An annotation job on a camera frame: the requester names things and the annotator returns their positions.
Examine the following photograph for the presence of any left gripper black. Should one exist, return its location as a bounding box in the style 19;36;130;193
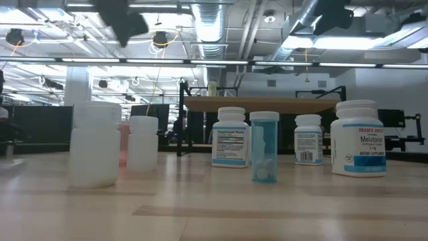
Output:
95;0;150;48

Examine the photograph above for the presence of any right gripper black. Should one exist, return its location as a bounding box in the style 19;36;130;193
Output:
313;0;354;36

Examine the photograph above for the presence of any white bottle barcode label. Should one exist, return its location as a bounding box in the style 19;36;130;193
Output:
294;114;324;166

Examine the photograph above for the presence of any translucent white plastic bottle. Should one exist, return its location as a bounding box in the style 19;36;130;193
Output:
126;115;159;173
68;101;123;189

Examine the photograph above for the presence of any large white melatonin bottle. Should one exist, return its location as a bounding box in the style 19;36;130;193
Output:
330;99;388;178

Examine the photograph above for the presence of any blue pill vial white cap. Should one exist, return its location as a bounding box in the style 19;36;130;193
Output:
249;110;280;184

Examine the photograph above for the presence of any white bottle supplement facts label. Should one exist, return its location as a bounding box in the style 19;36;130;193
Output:
211;106;250;169

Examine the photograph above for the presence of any black monitor on arm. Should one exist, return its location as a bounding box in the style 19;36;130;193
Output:
377;108;426;152

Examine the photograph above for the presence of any black computer monitor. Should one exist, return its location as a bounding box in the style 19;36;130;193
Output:
130;103;171;145

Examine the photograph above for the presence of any black office partition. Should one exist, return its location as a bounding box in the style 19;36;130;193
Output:
13;105;74;145

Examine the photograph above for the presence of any wooden shelf with black frame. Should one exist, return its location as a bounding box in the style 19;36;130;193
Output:
176;80;348;157

